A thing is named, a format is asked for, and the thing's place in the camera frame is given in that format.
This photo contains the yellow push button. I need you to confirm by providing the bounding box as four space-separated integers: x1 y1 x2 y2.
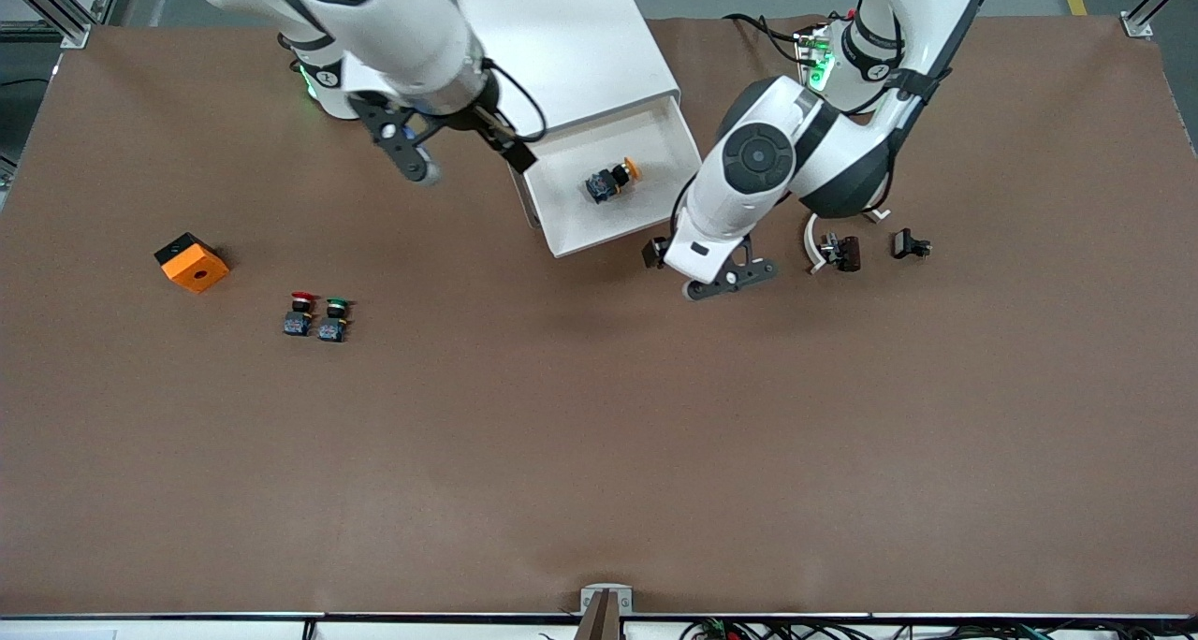
585 156 642 205

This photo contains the green push button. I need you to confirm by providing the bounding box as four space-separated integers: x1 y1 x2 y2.
317 297 352 343

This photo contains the red push button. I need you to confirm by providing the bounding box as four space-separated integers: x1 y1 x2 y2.
284 291 317 338

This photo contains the orange black button box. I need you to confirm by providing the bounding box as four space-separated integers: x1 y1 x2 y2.
153 232 230 295

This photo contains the dark brown terminal block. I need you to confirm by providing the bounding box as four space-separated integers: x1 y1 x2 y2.
820 234 862 273

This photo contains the brown table cover mat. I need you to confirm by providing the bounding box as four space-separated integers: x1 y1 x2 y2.
0 13 1198 618

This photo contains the metal base connector plug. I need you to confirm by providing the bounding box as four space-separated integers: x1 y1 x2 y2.
794 24 836 94

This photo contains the white curved plastic ring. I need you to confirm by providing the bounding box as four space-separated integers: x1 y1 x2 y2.
803 205 892 275

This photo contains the black base cable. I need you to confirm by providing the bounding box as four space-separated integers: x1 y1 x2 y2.
723 11 808 65

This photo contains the grey metal mount bracket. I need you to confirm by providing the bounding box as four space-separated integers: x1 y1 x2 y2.
579 583 634 640

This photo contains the aluminium frame profile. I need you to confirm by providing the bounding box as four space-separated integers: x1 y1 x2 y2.
1123 0 1198 40
0 0 127 50

